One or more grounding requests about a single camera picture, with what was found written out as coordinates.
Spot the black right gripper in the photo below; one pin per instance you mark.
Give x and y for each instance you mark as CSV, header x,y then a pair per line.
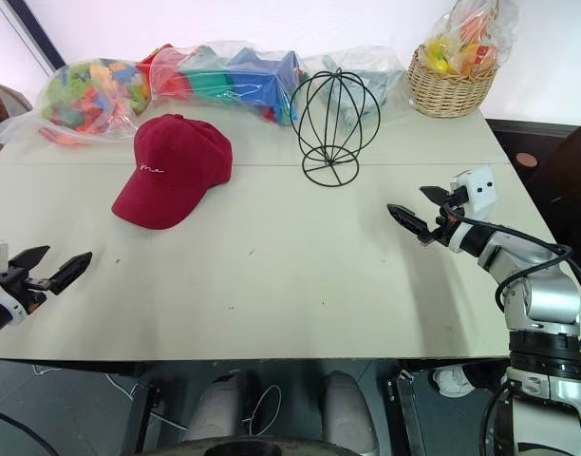
x,y
449,228

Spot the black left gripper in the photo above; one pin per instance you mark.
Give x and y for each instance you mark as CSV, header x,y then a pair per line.
x,y
20,285

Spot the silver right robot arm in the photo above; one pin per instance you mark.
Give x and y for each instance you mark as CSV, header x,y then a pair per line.
x,y
551,294

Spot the black side table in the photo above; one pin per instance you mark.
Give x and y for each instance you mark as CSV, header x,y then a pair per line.
x,y
509,133

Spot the round copper disc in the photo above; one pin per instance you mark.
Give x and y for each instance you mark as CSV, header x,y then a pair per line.
x,y
527,159

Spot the woven wicker basket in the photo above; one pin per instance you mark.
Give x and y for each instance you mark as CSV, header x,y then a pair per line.
x,y
449,90

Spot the clear bag of grey items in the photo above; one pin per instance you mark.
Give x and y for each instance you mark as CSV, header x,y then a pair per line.
x,y
366,81

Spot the dark brown cabinet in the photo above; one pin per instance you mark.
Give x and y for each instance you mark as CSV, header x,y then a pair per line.
x,y
566,180

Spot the red baseball cap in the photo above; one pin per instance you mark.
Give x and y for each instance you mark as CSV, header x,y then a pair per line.
x,y
176,161

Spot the brown wooden chair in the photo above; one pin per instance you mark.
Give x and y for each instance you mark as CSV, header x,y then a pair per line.
x,y
1,102

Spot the clear bag of toy food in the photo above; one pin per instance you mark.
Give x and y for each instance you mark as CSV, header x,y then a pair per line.
x,y
466,43

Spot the clear bag of colourful blocks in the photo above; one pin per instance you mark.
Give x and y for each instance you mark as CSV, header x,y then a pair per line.
x,y
91,100

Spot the white shoe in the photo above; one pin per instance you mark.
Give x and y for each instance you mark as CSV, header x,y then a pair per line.
x,y
454,382

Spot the black table leg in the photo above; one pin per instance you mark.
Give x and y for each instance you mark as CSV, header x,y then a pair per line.
x,y
409,413
141,418

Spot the grey rounded leg shape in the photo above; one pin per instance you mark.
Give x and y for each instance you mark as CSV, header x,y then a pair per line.
x,y
217,408
350,408

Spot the clear bag of foam shapes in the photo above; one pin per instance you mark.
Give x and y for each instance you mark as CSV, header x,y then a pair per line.
x,y
243,81

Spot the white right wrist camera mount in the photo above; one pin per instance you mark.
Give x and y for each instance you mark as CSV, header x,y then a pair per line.
x,y
480,190

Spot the dark window frame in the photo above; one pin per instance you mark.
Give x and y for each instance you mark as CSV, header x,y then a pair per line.
x,y
39,35

